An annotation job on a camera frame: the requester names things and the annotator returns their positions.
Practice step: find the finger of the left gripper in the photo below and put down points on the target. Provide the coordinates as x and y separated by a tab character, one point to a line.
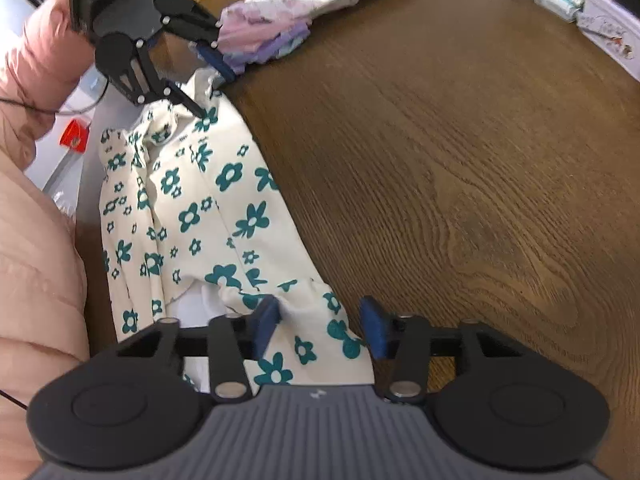
215	59
177	97

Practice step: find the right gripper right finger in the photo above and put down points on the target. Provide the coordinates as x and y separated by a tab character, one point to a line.
403	339

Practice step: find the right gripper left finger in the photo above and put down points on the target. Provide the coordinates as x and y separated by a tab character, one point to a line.
231	342

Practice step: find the cream floral green dress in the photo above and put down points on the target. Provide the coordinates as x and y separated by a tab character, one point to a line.
194	226

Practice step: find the pink blue folded garment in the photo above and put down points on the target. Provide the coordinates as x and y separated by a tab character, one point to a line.
248	38

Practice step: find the pink jacket sleeve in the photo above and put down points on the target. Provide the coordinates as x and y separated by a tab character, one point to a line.
43	280

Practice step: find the grey tin box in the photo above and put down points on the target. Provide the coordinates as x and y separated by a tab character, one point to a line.
614	30

